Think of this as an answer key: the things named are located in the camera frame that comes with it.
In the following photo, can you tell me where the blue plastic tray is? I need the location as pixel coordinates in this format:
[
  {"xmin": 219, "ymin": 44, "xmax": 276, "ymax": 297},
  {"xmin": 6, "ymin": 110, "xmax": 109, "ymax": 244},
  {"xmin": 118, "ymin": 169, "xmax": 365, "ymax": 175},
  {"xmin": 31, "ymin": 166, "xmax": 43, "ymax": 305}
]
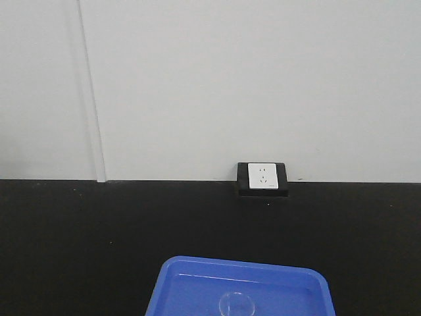
[{"xmin": 146, "ymin": 256, "xmax": 335, "ymax": 315}]

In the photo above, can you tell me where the clear glass beaker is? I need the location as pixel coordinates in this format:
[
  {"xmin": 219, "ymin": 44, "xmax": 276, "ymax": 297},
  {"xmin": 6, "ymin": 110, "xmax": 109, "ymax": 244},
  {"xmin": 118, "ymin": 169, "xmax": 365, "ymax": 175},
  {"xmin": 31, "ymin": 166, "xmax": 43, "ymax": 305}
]
[{"xmin": 218, "ymin": 292, "xmax": 255, "ymax": 316}]

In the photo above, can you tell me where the white wall power socket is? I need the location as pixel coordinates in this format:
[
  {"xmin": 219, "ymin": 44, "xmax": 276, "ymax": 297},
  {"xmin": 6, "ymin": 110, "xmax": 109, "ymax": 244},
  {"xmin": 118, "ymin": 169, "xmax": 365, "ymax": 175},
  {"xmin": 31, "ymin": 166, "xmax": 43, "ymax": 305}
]
[{"xmin": 247, "ymin": 163, "xmax": 279, "ymax": 190}]

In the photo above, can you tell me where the black socket mounting box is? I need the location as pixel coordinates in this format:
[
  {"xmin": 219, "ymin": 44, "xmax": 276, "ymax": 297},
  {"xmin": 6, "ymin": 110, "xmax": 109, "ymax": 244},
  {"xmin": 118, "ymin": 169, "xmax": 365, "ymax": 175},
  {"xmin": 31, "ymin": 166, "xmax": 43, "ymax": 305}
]
[{"xmin": 236, "ymin": 163, "xmax": 289, "ymax": 198}]

